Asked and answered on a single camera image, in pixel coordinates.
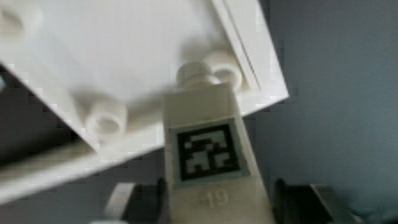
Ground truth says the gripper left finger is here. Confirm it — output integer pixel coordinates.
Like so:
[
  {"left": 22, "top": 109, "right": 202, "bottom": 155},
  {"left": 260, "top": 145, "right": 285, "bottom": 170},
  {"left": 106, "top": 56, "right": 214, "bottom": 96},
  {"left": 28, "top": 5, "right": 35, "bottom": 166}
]
[{"left": 102, "top": 178, "right": 166, "bottom": 224}]

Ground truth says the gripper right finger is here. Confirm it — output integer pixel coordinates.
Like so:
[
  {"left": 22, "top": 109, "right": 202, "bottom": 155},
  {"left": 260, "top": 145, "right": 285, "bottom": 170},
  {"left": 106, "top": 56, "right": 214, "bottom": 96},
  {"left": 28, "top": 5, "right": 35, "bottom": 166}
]
[{"left": 273, "top": 179, "right": 354, "bottom": 224}]

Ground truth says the white square tabletop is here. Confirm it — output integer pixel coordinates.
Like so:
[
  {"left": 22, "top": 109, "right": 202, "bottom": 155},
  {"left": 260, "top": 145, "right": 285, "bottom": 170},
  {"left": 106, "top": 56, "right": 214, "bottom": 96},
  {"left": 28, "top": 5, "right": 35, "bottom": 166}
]
[{"left": 0, "top": 0, "right": 287, "bottom": 152}]

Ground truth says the white U-shaped fence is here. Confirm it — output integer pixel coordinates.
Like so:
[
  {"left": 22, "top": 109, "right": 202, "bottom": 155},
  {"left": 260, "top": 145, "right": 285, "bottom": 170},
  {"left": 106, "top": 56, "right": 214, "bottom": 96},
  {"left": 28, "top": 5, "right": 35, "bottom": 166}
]
[{"left": 0, "top": 122, "right": 164, "bottom": 205}]

